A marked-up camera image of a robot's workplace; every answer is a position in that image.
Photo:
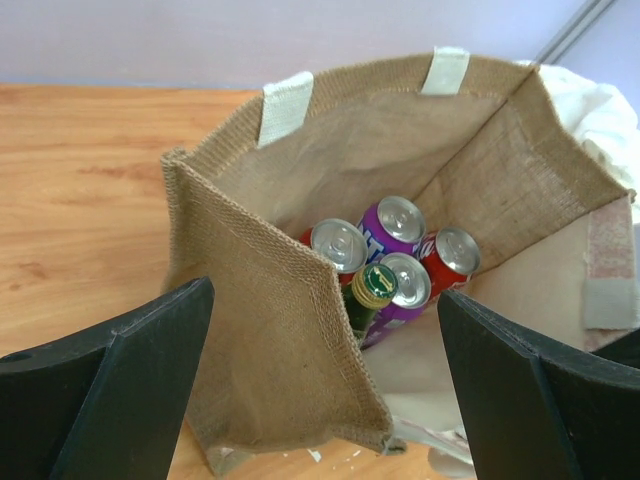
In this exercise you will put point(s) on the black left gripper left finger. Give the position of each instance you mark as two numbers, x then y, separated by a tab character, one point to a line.
106	402

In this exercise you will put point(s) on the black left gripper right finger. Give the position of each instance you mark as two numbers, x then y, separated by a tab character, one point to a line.
536	408

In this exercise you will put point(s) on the purple fanta can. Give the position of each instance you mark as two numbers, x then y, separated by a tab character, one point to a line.
414	291
392	225

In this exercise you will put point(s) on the burlap canvas tote bag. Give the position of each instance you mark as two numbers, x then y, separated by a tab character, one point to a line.
280	368

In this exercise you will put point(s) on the purple Fanta can front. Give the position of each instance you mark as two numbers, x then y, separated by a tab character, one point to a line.
414	291

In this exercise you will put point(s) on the red cola can right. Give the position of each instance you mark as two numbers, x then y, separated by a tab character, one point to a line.
450	256

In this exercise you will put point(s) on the red cola can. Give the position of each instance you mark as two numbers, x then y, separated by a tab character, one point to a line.
341	243
450	256

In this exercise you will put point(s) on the green glass bottle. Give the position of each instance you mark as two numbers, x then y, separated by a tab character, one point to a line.
371	289

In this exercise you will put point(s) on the red cola can left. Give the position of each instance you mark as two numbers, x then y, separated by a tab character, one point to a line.
341	243

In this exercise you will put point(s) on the white crumpled cloth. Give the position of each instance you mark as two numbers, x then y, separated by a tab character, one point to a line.
555	146

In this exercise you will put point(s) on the aluminium frame post right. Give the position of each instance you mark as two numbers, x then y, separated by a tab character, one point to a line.
585	18

